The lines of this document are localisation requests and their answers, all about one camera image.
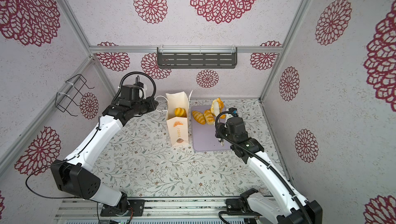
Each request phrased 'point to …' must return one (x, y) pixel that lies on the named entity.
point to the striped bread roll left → (199, 117)
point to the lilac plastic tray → (203, 136)
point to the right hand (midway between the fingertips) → (217, 122)
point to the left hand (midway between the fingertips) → (158, 105)
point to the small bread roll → (209, 117)
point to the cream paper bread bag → (178, 127)
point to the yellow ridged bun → (180, 112)
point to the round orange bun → (221, 105)
